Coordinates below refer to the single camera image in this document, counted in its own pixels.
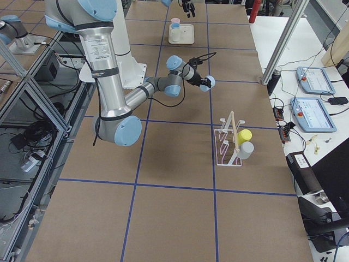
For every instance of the white plastic cup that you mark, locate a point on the white plastic cup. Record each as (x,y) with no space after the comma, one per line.
(174,36)

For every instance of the near teach pendant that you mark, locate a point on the near teach pendant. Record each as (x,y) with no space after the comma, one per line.
(312,116)

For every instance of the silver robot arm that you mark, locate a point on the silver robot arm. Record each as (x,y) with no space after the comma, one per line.
(93,22)
(167,3)

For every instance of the black thermos bottle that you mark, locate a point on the black thermos bottle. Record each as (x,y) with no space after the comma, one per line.
(274,80)

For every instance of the far teach pendant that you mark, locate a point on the far teach pendant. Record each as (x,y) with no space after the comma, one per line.
(314,80)

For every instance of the teach pendant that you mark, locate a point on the teach pendant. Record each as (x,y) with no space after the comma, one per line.
(312,116)
(314,80)

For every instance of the red bottle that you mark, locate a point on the red bottle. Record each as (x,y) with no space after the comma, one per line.
(254,11)

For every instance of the black box with label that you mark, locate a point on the black box with label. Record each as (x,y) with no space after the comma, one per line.
(302,172)

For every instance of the cream plastic tray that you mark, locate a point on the cream plastic tray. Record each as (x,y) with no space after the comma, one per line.
(187,35)

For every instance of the pink plastic cup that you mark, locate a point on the pink plastic cup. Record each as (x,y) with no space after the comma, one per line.
(175,20)

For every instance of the white wire cup rack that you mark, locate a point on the white wire cup rack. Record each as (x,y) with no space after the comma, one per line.
(225,139)

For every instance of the grey plastic cup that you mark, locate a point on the grey plastic cup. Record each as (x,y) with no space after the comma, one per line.
(245,150)

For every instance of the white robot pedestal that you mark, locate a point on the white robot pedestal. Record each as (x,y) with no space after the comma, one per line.
(131,72)

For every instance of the aluminium frame post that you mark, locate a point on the aluminium frame post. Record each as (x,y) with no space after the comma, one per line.
(284,38)

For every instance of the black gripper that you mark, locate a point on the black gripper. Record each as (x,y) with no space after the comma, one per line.
(197,78)
(186,6)

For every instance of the light blue cup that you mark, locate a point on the light blue cup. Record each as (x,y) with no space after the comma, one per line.
(207,83)
(175,26)

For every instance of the yellow plastic cup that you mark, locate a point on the yellow plastic cup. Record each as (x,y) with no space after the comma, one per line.
(244,135)

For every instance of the black power adapter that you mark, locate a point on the black power adapter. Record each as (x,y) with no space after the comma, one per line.
(338,100)

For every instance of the black monitor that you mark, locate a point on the black monitor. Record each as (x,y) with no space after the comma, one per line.
(332,174)

